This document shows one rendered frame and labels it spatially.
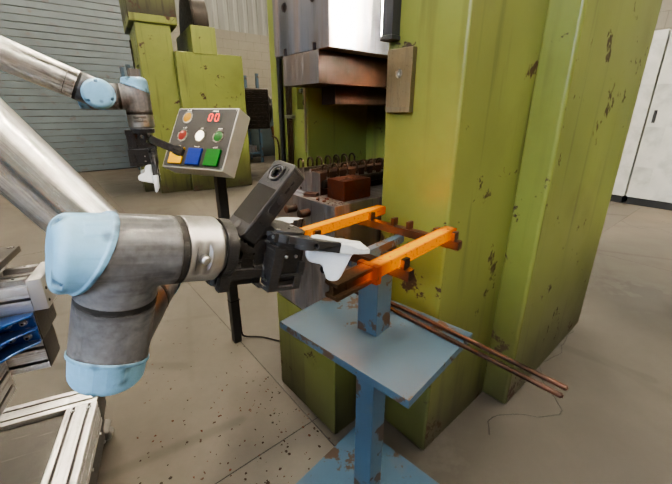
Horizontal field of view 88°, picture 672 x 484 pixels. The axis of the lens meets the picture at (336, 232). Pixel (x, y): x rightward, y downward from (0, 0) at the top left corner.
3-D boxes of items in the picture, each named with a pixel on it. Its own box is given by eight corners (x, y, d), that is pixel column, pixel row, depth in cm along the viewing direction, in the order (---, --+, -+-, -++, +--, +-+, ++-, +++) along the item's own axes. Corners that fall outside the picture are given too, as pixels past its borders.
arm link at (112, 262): (41, 278, 35) (46, 196, 32) (159, 270, 42) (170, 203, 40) (51, 322, 29) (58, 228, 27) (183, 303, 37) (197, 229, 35)
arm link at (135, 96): (116, 77, 110) (146, 78, 114) (122, 114, 113) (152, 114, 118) (116, 75, 103) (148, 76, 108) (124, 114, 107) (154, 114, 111)
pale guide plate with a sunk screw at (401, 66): (408, 112, 100) (413, 45, 94) (384, 112, 106) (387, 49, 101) (413, 112, 101) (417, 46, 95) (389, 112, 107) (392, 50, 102)
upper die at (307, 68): (318, 83, 108) (318, 49, 105) (283, 86, 123) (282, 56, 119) (405, 88, 134) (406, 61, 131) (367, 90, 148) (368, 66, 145)
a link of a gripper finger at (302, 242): (335, 248, 50) (275, 238, 48) (338, 236, 50) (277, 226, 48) (340, 258, 46) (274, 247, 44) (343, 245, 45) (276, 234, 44)
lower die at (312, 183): (320, 195, 120) (320, 170, 117) (288, 186, 134) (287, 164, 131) (399, 180, 146) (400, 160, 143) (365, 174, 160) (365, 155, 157)
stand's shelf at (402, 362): (408, 409, 69) (409, 401, 68) (280, 327, 94) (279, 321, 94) (471, 340, 89) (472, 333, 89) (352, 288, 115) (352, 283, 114)
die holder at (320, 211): (334, 332, 120) (334, 206, 106) (276, 291, 147) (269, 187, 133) (430, 283, 155) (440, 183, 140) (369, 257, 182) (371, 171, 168)
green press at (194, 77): (154, 198, 504) (112, -44, 409) (136, 185, 594) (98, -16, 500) (285, 180, 636) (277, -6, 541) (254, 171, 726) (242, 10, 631)
